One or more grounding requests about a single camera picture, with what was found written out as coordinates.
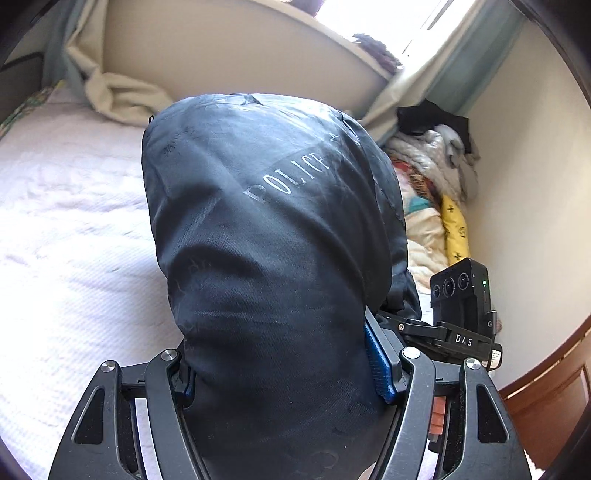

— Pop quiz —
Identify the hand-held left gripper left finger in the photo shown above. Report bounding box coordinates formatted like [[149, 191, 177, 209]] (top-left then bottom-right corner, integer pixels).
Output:
[[48, 349, 213, 480]]

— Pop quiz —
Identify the yellow patterned pillow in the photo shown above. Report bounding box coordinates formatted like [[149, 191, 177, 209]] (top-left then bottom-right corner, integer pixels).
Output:
[[438, 194, 472, 268]]

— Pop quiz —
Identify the colourful floral quilt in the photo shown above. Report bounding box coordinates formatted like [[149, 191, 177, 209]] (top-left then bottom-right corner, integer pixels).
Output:
[[392, 157, 444, 217]]

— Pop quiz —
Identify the dark grey bed headboard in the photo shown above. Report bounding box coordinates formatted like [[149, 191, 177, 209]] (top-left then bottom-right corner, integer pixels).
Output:
[[0, 46, 56, 123]]

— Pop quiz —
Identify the window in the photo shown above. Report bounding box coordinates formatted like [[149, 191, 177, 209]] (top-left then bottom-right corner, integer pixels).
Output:
[[314, 0, 485, 61]]

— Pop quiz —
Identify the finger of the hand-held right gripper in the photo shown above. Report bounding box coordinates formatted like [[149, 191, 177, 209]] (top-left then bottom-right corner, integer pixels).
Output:
[[375, 311, 446, 344]]

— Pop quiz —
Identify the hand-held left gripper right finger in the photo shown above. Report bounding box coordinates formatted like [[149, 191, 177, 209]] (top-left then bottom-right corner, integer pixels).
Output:
[[364, 318, 532, 480]]

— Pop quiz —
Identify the brown wooden cabinet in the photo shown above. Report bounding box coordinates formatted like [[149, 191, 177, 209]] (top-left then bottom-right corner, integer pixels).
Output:
[[499, 318, 591, 444]]

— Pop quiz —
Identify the pile of folded blankets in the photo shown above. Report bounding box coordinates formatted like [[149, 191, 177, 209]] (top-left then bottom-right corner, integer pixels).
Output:
[[385, 124, 481, 201]]

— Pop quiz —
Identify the dark navy buttoned jacket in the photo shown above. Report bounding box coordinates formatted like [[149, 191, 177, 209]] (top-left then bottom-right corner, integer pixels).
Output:
[[141, 92, 423, 480]]

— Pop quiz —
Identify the dark knitted item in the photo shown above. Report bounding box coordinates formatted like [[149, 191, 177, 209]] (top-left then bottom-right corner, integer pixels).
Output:
[[353, 32, 402, 72]]

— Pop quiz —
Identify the black cloth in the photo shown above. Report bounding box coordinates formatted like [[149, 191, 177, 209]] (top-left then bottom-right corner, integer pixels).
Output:
[[397, 100, 481, 155]]

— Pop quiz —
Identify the white quilted bed cover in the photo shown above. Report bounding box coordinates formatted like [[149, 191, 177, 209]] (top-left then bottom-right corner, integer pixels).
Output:
[[0, 82, 185, 480]]

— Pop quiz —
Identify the green floral bed sheet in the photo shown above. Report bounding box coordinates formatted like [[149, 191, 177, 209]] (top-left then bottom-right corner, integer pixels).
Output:
[[0, 80, 63, 139]]

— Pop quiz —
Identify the cream blanket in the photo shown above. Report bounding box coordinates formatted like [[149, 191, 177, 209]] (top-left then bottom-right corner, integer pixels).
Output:
[[404, 203, 458, 296]]

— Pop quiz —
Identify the blue-grey curtain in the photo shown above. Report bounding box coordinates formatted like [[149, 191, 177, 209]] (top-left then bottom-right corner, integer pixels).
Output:
[[41, 0, 107, 93], [425, 0, 525, 116]]

